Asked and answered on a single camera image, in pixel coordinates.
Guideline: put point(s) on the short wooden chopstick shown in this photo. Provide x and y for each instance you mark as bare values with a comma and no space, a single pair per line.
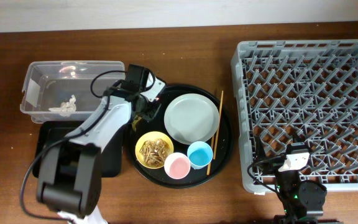
211,155

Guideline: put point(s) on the long wooden chopstick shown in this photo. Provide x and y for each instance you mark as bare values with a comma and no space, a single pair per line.
219,123

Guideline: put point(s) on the pale green plate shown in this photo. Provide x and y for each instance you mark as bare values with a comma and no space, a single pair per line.
191,117

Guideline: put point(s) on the white tissue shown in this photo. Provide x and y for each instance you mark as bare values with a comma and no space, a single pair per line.
66,108

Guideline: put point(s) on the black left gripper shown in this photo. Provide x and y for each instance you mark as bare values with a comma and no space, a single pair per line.
150,114

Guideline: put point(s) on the blue cup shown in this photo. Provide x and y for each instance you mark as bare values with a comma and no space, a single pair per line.
198,154

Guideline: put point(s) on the grey dishwasher rack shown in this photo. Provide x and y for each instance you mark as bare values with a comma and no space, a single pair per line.
303,87

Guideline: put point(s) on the black rectangular tray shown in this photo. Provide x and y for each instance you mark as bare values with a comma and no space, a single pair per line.
111,157

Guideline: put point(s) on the pink cup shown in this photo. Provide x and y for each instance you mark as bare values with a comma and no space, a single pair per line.
177,165

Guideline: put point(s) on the clear plastic bin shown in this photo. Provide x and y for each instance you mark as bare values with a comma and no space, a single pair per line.
49,83

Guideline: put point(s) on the round black serving tray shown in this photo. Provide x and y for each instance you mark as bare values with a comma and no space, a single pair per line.
195,177

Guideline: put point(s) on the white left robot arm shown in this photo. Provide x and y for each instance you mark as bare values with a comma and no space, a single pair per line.
70,174

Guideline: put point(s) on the brown gold coffee wrapper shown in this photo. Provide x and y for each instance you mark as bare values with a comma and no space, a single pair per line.
135,121

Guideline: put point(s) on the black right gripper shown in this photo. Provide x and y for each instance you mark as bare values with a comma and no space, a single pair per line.
272,165

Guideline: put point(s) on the yellow bowl with food scraps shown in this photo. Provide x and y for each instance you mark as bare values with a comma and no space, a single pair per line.
152,149

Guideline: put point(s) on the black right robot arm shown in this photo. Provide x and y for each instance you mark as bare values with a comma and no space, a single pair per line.
302,200

